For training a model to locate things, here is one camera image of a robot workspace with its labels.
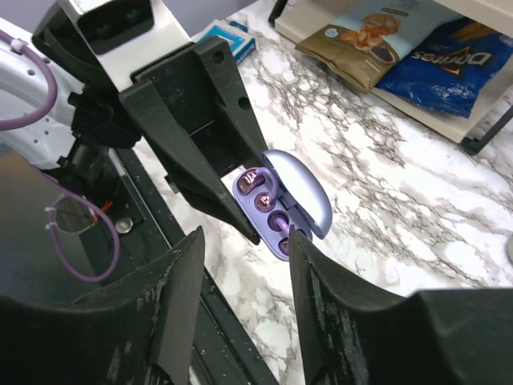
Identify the tan chips bag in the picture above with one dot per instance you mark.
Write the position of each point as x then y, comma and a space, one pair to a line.
364, 43

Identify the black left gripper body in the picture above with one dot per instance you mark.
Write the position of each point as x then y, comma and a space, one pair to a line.
184, 84

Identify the lavender earbud charging case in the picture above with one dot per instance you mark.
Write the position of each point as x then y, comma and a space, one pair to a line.
300, 196

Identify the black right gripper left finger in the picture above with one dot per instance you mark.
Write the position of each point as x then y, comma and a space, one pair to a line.
99, 339

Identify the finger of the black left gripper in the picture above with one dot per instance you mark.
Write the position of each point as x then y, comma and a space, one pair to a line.
235, 134
187, 167

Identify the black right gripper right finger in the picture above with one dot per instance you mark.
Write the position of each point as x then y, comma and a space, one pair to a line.
354, 332

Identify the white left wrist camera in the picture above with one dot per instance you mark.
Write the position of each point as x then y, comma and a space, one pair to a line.
126, 36

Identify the blue razor package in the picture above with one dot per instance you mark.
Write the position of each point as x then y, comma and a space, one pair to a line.
237, 35

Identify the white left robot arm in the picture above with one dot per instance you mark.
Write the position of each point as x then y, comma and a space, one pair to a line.
67, 134

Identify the blue doritos bag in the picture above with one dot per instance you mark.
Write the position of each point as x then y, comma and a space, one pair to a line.
446, 72

